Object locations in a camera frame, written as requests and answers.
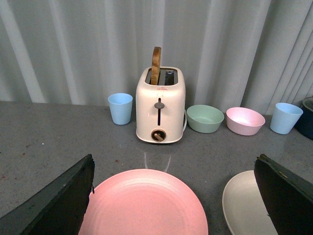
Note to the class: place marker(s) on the top-camera left gripper black right finger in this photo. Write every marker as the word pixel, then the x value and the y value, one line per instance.
pixel 288 198

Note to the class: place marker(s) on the top-camera left gripper black left finger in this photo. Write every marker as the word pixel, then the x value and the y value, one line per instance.
pixel 57 209

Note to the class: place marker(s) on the pink plate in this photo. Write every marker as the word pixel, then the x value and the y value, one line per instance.
pixel 144 202

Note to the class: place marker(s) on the cream white plate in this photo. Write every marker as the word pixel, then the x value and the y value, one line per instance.
pixel 244 210

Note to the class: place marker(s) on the dark blue saucepan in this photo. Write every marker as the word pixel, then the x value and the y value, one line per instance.
pixel 305 124

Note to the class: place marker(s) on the light blue cup right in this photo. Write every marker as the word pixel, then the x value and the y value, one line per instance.
pixel 284 118

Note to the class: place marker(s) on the light blue cup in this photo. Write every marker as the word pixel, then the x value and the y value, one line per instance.
pixel 284 118
pixel 120 105

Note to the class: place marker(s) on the pink bowl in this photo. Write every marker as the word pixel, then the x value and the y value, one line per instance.
pixel 244 121

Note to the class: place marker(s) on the glass pot lid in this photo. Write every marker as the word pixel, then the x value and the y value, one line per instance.
pixel 307 104

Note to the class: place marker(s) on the green bowl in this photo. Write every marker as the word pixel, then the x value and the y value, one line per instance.
pixel 204 119

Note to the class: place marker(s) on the light blue cup left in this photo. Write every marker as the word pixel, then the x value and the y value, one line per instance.
pixel 120 105

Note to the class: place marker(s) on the cream white toaster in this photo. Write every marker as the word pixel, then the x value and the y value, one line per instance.
pixel 160 109

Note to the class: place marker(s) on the grey curtain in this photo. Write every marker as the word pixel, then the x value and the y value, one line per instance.
pixel 249 53

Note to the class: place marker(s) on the brown toast slice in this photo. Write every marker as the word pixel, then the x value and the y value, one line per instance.
pixel 155 65

